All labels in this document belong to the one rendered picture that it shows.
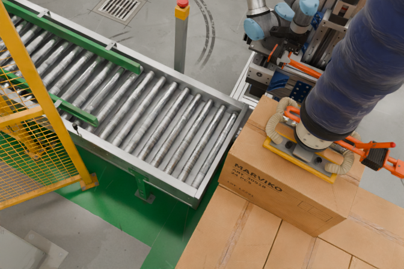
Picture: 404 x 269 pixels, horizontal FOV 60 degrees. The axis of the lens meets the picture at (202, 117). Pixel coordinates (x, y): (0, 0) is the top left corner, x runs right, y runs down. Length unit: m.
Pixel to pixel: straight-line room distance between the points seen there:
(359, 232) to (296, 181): 0.63
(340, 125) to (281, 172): 0.45
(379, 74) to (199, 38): 2.41
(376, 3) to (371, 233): 1.47
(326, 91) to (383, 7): 0.37
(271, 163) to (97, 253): 1.34
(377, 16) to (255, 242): 1.33
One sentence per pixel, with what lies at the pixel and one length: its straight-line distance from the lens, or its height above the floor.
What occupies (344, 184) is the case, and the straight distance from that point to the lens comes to 1.78.
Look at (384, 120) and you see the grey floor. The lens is 3.36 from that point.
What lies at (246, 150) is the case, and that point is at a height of 0.94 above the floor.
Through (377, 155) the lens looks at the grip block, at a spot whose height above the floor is 1.20.
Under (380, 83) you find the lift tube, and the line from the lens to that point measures 1.16.
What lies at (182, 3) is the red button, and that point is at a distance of 2.11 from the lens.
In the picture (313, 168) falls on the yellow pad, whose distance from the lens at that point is 1.60.
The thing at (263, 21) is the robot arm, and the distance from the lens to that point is 1.76.
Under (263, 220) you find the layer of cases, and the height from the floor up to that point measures 0.54.
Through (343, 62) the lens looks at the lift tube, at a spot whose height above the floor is 1.63.
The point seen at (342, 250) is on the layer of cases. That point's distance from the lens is 2.14.
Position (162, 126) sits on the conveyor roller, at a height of 0.55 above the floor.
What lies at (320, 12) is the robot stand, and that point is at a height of 1.22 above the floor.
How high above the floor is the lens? 2.43
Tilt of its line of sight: 59 degrees down
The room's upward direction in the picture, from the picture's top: 10 degrees clockwise
